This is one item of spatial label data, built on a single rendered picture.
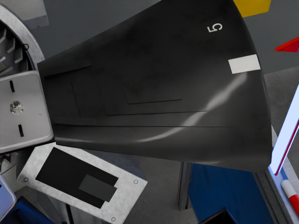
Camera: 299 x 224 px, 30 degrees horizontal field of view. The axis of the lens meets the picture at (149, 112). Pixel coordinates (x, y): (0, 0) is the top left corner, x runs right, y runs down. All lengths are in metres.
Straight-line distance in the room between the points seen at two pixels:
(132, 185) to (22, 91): 0.21
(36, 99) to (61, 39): 1.00
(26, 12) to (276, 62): 1.12
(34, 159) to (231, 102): 0.25
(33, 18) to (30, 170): 0.47
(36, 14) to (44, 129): 0.57
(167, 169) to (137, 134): 1.31
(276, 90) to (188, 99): 1.52
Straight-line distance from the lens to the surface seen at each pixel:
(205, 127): 0.57
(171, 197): 1.82
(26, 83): 0.60
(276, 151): 0.87
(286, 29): 1.90
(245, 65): 0.60
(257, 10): 0.93
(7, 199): 0.64
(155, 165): 1.87
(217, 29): 0.61
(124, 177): 0.71
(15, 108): 0.57
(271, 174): 0.91
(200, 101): 0.58
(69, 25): 1.54
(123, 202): 0.73
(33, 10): 1.12
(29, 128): 0.57
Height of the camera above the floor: 1.66
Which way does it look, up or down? 57 degrees down
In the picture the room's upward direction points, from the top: straight up
